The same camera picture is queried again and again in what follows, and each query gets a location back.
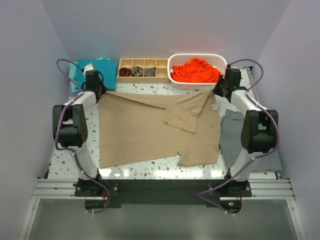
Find beige t shirt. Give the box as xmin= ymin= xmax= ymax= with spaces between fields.
xmin=98 ymin=91 xmax=221 ymax=168

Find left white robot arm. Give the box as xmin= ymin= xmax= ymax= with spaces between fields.
xmin=52 ymin=69 xmax=107 ymax=196

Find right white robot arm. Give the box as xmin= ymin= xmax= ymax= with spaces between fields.
xmin=212 ymin=66 xmax=280 ymax=197

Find folded light turquoise shirt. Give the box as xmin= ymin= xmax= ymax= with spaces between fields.
xmin=68 ymin=57 xmax=111 ymax=92

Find white plastic laundry basket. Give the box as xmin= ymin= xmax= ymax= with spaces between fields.
xmin=167 ymin=53 xmax=227 ymax=91

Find red black rolled socks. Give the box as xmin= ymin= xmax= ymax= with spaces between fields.
xmin=119 ymin=67 xmax=131 ymax=77

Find orange t shirt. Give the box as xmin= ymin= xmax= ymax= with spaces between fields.
xmin=170 ymin=58 xmax=222 ymax=84

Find patterned rolled socks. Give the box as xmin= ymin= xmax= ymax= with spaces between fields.
xmin=131 ymin=66 xmax=144 ymax=77

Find grey folded cloth piece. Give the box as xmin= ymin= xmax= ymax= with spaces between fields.
xmin=144 ymin=67 xmax=156 ymax=77

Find folded grey t shirt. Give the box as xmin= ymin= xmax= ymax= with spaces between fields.
xmin=219 ymin=109 xmax=283 ymax=173

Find wooden compartment organizer tray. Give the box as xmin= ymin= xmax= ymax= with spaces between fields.
xmin=116 ymin=58 xmax=170 ymax=84

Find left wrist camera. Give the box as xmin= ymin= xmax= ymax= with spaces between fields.
xmin=83 ymin=63 xmax=95 ymax=75

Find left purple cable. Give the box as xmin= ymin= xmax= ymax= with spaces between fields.
xmin=54 ymin=58 xmax=111 ymax=215

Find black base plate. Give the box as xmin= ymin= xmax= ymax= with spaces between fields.
xmin=73 ymin=179 xmax=252 ymax=213

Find aluminium rail frame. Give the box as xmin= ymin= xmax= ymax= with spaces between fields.
xmin=19 ymin=148 xmax=306 ymax=240

